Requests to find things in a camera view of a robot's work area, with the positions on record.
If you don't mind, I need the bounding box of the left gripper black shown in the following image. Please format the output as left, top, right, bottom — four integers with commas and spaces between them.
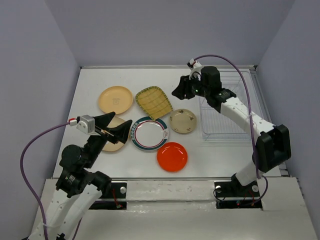
84, 110, 134, 167

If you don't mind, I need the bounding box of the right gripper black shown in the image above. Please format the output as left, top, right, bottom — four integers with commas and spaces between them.
171, 73, 210, 101

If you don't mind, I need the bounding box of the beige painted plate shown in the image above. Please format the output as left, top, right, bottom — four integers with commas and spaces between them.
102, 116, 125, 152

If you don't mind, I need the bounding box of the white plate green red rim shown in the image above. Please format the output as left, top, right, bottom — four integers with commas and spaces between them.
129, 116, 170, 151

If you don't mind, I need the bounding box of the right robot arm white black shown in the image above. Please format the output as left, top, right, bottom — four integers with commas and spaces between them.
171, 66, 292, 199

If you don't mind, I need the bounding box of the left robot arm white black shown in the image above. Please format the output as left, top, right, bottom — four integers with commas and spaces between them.
28, 112, 132, 240

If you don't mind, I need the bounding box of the round yellow plate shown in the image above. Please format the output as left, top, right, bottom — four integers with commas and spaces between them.
98, 86, 133, 115

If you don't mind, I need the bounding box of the green yellow woven-pattern plate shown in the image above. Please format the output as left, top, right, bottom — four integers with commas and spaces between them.
135, 86, 173, 120

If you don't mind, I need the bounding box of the small beige patterned plate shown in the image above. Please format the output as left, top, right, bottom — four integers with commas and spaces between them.
169, 108, 197, 134

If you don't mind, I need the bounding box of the orange round plate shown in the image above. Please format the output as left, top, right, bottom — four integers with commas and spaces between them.
156, 142, 188, 173

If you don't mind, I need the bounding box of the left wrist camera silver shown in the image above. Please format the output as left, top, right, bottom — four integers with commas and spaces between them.
76, 115, 95, 135

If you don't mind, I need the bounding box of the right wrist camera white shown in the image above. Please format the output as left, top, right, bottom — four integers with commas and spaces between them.
187, 58, 204, 81

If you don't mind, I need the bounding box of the white wire dish rack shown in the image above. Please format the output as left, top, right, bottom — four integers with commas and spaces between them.
198, 69, 263, 143

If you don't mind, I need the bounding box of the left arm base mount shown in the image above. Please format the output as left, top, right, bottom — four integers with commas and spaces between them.
89, 181, 128, 210

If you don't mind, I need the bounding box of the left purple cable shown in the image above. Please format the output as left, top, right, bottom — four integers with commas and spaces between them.
19, 120, 83, 240

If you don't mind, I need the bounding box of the purple cable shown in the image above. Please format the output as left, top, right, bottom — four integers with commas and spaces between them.
193, 54, 269, 201
19, 120, 83, 240

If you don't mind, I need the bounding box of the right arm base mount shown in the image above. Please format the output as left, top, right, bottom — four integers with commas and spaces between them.
212, 181, 263, 210

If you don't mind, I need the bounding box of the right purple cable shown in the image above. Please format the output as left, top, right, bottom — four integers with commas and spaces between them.
193, 54, 269, 201

